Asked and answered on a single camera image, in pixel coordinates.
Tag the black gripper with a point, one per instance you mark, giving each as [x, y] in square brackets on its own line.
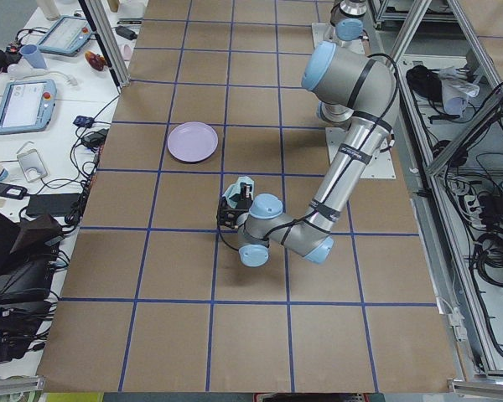
[246, 193]

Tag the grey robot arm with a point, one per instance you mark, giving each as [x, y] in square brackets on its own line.
[352, 88]
[346, 19]

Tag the lavender plate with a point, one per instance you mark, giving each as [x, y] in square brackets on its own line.
[192, 142]

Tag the blue plastic cup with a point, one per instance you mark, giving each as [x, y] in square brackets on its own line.
[32, 54]

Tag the black power brick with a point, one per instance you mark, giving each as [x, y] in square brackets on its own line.
[54, 204]

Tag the metal tin box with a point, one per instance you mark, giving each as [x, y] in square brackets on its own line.
[32, 165]

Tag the upper teach pendant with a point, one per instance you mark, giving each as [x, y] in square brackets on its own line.
[66, 37]

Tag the teach pendant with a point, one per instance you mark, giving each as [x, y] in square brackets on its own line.
[27, 106]
[66, 37]

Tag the lower teach pendant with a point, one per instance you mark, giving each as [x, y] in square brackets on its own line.
[27, 106]

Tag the aluminium frame post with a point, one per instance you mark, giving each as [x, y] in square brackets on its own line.
[97, 19]

